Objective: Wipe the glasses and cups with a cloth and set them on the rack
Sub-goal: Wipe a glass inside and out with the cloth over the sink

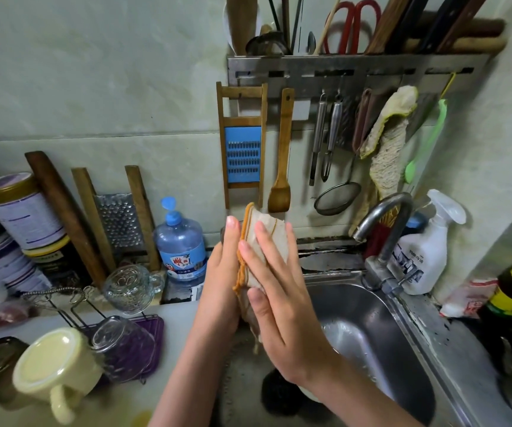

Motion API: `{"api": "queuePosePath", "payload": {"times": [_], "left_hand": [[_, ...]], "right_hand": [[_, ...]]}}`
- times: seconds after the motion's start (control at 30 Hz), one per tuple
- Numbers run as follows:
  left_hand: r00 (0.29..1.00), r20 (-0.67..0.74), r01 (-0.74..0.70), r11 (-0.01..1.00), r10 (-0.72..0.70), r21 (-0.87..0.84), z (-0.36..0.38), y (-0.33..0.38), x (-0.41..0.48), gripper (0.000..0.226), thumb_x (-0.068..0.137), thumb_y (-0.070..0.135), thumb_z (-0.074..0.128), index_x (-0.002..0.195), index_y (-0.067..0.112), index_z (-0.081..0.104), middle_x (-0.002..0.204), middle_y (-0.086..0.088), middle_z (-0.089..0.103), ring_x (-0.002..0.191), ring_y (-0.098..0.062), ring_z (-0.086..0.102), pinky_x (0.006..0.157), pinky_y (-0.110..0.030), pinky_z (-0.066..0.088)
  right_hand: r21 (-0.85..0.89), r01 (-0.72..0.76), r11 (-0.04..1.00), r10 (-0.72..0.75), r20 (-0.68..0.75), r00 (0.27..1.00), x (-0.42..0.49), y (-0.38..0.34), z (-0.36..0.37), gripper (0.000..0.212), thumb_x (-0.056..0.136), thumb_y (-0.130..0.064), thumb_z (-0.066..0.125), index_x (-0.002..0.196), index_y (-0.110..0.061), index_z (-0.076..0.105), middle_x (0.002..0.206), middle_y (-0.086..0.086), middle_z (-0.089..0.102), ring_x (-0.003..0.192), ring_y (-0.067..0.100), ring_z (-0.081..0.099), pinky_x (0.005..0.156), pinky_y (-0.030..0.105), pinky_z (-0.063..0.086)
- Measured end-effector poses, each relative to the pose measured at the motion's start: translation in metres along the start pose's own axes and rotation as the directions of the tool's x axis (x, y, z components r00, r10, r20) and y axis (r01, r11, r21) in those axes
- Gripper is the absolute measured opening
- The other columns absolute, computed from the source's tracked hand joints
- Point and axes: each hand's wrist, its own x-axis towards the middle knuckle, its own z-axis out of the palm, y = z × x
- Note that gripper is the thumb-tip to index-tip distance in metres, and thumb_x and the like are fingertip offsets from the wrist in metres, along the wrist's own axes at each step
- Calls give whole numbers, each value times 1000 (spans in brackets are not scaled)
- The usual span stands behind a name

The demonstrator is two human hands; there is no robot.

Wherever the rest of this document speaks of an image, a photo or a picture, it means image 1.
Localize stack of labelled tin cans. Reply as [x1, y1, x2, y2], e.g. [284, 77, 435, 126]
[0, 171, 88, 294]

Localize white spray bottle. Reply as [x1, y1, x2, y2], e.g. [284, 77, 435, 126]
[388, 189, 469, 296]

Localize person's right hand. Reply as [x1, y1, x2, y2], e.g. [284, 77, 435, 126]
[236, 218, 341, 388]

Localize person's right forearm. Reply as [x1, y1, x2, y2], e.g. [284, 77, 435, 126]
[300, 355, 426, 427]

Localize wall mounted metal utensil rack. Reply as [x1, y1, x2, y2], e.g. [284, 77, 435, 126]
[226, 53, 492, 98]

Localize red container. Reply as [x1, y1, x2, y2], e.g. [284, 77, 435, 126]
[364, 222, 392, 259]

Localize mesh strainer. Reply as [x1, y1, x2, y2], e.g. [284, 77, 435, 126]
[313, 88, 375, 217]

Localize small blue water bottle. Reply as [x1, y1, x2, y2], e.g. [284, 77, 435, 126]
[153, 197, 208, 283]

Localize stainless steel sink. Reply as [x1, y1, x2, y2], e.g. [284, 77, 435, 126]
[212, 240, 506, 427]

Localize wooden rolling pin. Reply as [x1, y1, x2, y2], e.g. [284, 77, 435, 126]
[24, 151, 108, 288]

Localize person's left hand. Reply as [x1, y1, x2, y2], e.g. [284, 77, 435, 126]
[196, 215, 244, 339]

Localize wooden scoop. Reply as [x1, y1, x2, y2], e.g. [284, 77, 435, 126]
[226, 0, 260, 56]

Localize wooden framed metal grater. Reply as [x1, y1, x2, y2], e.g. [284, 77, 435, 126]
[71, 165, 162, 274]

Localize metal wire cup rack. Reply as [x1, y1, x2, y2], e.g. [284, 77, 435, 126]
[16, 280, 164, 385]

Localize person's left forearm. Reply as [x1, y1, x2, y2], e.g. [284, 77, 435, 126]
[148, 329, 239, 427]

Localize wooden slicer with blue blade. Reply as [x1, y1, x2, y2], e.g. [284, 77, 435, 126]
[216, 81, 270, 210]

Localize metal faucet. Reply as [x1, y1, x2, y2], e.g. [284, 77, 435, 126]
[352, 193, 415, 290]

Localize beige dish cloth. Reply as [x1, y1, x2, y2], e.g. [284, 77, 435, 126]
[232, 202, 291, 352]

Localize light wooden handle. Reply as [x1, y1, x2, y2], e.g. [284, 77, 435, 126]
[402, 37, 508, 56]

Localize bundle of dark chopsticks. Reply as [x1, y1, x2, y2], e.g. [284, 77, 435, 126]
[267, 0, 306, 56]

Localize blue capped bottle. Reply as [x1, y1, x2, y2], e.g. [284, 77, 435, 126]
[404, 211, 430, 237]

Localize brown handled knife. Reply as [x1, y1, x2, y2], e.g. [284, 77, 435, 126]
[436, 0, 490, 54]
[365, 0, 415, 56]

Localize red handled scissors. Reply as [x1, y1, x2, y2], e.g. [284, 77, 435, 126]
[324, 0, 383, 56]

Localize small clear glass cup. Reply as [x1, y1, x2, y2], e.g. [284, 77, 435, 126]
[101, 264, 167, 314]

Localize purple plastic tray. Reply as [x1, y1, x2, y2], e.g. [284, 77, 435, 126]
[60, 314, 167, 381]

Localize black wire scourer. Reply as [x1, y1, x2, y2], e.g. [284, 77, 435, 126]
[260, 369, 306, 416]

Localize metal peeler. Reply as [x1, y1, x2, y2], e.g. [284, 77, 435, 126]
[308, 91, 330, 187]
[320, 91, 346, 183]

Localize pink and white plastic bag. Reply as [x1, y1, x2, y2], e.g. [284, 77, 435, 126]
[439, 278, 499, 319]

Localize wooden spatula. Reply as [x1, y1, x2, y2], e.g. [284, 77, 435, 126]
[267, 88, 296, 214]

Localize bamboo skewer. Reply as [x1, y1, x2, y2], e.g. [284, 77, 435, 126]
[313, 0, 344, 56]

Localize black handled knife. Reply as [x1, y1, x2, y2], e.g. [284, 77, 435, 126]
[416, 0, 472, 56]
[385, 0, 433, 56]

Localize yellow mug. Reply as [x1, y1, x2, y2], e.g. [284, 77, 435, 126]
[12, 327, 104, 425]

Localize dark metal ladle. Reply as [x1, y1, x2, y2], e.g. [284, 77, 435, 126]
[244, 31, 290, 58]

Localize dark wooden handle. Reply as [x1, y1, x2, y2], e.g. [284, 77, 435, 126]
[416, 17, 508, 39]

